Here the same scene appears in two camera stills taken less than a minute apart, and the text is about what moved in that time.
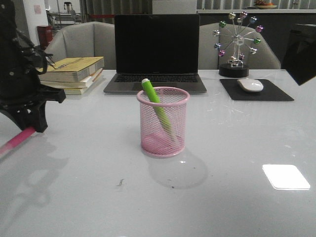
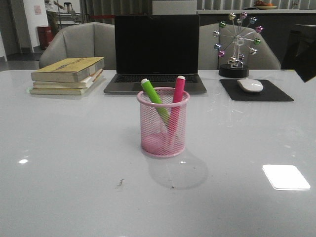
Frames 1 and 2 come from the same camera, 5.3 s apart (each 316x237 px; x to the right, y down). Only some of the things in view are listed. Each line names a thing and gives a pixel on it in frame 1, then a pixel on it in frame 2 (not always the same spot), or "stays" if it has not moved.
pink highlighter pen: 26,133 -> 177,105
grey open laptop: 163,48 stays
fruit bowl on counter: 263,5 stays
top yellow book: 72,70 stays
